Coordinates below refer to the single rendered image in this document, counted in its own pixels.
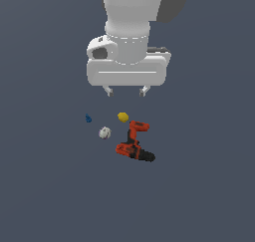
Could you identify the small blue clamp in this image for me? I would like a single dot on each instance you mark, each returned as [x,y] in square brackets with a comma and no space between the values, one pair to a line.
[88,118]

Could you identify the white baseball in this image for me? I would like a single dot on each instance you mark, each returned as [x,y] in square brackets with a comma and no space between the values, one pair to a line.
[105,132]

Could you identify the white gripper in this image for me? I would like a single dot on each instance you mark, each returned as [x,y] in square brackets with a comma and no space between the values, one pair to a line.
[126,73]

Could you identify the orange and black power drill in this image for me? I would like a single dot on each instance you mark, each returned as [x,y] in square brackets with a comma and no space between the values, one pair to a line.
[134,143]

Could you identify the yellow lemon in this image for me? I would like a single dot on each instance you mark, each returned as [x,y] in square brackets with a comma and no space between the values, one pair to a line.
[123,117]

